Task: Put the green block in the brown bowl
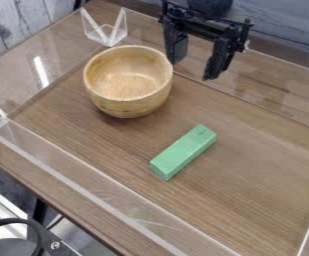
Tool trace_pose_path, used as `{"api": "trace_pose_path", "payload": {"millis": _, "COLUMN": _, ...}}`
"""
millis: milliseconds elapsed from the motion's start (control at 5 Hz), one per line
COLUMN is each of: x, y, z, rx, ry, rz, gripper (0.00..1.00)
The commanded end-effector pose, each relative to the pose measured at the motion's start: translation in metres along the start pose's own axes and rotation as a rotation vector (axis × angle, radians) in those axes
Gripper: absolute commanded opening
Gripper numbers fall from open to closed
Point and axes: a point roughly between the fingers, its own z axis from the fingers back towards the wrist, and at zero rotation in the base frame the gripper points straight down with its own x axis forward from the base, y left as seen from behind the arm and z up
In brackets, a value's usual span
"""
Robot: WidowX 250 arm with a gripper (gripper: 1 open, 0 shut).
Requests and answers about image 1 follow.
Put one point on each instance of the clear acrylic corner bracket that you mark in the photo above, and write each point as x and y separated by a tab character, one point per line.
105	34

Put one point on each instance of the clear acrylic tray wall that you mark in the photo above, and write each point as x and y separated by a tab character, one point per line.
236	203

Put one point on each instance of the black metal table leg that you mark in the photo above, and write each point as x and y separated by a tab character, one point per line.
40	211

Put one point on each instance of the green rectangular block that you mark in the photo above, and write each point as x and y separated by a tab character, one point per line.
185	150

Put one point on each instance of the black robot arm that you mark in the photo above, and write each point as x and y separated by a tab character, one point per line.
203	18

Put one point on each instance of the light wooden bowl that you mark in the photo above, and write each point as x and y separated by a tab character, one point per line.
129	80

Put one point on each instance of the metal bracket with screw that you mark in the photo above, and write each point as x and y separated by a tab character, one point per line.
54	247

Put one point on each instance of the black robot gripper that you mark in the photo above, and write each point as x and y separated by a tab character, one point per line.
204	19

